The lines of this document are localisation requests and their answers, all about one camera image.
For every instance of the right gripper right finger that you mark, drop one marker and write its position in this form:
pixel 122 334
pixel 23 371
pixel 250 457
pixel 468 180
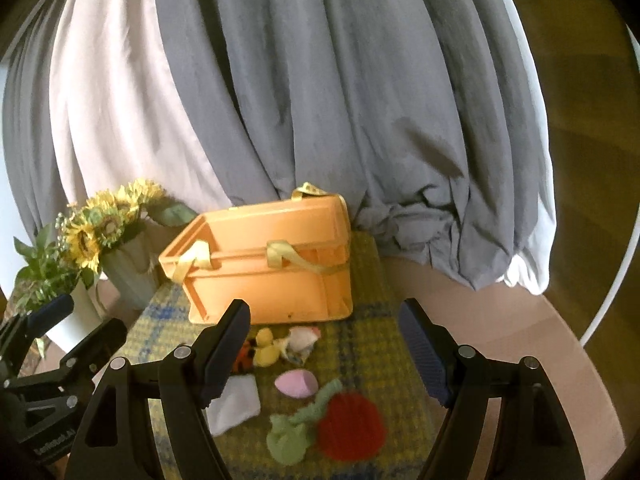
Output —
pixel 533 439

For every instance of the beige curtain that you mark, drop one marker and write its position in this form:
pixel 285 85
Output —
pixel 115 112

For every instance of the green ribbed vase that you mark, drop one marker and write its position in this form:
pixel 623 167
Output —
pixel 131 268

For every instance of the white cloth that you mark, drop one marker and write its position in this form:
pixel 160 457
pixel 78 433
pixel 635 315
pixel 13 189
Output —
pixel 238 402

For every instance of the green frog toy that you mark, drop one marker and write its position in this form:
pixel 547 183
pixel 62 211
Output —
pixel 290 436

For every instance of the cream crumpled small toy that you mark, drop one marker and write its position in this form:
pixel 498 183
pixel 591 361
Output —
pixel 298 344

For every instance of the sunflower bouquet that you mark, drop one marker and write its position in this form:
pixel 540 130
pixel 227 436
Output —
pixel 89 231

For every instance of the orange plastic crate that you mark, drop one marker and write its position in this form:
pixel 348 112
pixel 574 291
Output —
pixel 288 260

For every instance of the grey curtain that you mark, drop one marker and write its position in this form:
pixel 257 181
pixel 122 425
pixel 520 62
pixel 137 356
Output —
pixel 426 115

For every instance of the red knitted pouf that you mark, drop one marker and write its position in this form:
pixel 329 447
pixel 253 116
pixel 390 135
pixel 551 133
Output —
pixel 352 429

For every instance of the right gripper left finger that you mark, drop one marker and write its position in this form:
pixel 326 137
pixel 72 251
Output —
pixel 115 439

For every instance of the green leafy plant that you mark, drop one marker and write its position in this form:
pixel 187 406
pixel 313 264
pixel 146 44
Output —
pixel 46 273

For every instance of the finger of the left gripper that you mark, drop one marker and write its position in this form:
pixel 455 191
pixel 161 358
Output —
pixel 40 321
pixel 96 350

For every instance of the yellow blue plaid table runner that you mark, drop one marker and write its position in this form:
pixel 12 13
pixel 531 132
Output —
pixel 365 352

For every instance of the pink makeup sponge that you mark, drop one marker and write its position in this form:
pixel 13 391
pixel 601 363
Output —
pixel 297 384

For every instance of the black mouse plush keychain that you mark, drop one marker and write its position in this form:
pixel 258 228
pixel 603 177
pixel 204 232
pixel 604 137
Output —
pixel 260 351

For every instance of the white ribbed flower pot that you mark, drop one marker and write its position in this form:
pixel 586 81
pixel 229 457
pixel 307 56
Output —
pixel 87 315

